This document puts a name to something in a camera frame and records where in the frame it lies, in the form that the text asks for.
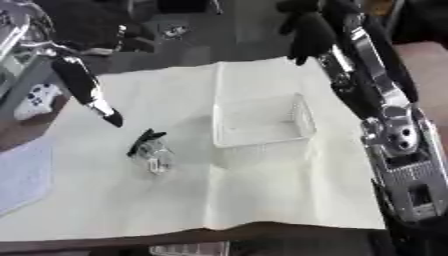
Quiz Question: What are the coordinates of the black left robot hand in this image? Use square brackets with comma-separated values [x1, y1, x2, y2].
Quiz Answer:
[49, 55, 126, 129]

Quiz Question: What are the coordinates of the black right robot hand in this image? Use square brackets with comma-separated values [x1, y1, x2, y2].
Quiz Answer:
[274, 0, 420, 121]

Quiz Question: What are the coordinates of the white game controller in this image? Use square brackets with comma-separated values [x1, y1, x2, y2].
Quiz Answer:
[12, 83, 65, 122]

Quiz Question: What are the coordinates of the white plastic mesh basket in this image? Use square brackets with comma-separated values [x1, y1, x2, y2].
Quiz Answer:
[210, 92, 319, 168]

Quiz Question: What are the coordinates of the clear object with black clip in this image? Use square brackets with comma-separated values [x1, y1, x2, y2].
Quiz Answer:
[124, 127, 177, 176]

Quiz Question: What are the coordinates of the pale blue sheet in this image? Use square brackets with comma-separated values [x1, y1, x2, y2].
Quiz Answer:
[0, 135, 56, 216]

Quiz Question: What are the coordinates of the clear plastic container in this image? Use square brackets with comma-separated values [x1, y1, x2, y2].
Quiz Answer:
[147, 241, 233, 256]

